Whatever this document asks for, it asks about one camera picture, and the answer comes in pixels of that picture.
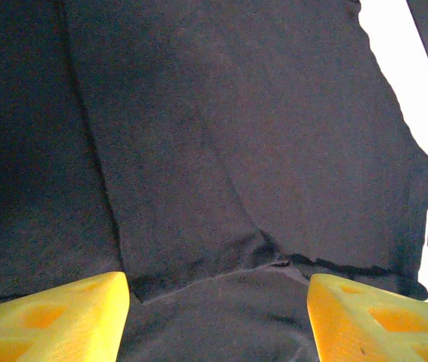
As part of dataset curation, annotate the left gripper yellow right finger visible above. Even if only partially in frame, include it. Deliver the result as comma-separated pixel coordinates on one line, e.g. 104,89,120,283
306,273,428,362

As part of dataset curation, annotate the black t-shirt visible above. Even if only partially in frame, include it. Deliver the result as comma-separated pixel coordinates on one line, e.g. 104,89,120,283
0,0,428,362

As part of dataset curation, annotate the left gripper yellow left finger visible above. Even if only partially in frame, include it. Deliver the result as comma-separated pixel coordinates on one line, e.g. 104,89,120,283
0,271,131,362

